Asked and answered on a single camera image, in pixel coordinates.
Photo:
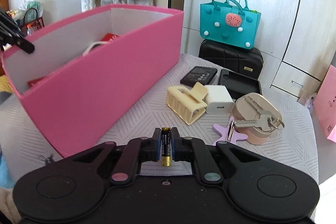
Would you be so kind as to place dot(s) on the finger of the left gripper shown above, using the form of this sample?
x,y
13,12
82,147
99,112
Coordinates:
x,y
11,34

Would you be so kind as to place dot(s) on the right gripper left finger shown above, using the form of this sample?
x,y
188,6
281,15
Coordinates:
x,y
137,151

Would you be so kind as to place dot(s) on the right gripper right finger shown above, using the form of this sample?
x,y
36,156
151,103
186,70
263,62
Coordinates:
x,y
196,152

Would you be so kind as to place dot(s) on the black gold AA battery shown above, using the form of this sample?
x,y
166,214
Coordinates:
x,y
166,146

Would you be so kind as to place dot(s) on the cream hair claw clip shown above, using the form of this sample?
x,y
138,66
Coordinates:
x,y
188,104

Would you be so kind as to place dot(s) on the white charger cube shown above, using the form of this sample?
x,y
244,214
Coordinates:
x,y
218,100

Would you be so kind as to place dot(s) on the beige pink oval case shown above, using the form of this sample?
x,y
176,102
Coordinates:
x,y
256,118

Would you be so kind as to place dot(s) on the white patterned table mat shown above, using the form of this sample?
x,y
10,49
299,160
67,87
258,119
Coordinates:
x,y
25,149

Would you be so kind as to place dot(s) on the black flat battery pack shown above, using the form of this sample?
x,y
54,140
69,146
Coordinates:
x,y
202,75

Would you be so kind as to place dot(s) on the pink storage box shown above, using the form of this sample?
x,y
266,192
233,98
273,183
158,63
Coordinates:
x,y
75,87

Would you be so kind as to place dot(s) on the black tray lid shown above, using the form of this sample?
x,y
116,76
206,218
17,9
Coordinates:
x,y
237,84

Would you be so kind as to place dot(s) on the red patterned envelope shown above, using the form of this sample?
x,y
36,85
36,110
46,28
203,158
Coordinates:
x,y
109,37

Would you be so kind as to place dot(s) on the black suitcase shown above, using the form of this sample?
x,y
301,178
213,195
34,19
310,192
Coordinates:
x,y
246,62

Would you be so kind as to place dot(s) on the teal felt tote bag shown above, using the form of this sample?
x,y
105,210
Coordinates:
x,y
227,22

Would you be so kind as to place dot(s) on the pink paper bag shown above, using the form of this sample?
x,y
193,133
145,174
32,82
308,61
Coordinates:
x,y
324,104

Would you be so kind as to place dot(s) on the white wardrobe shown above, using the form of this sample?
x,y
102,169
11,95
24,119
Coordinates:
x,y
296,39

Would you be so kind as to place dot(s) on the purple star keychain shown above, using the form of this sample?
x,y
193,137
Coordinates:
x,y
229,133

